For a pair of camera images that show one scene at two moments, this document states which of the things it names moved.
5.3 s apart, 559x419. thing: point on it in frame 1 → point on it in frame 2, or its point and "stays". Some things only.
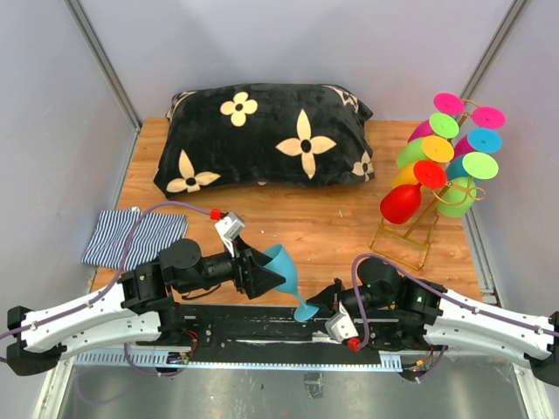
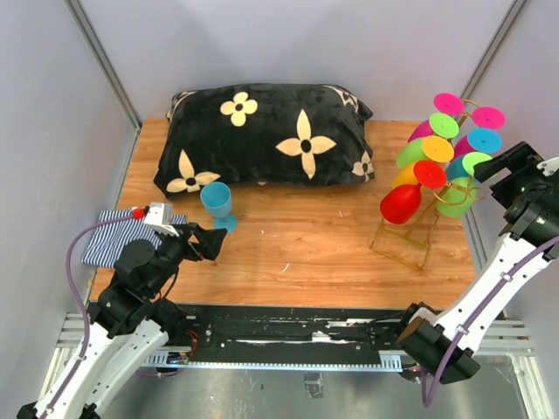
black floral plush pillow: (230, 136) stays
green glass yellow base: (433, 147) stays
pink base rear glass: (488, 117) stays
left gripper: (249, 274) → (210, 239)
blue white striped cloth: (113, 230) stays
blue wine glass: (282, 265) → (217, 198)
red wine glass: (402, 202) stays
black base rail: (258, 335) stays
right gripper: (327, 299) → (520, 160)
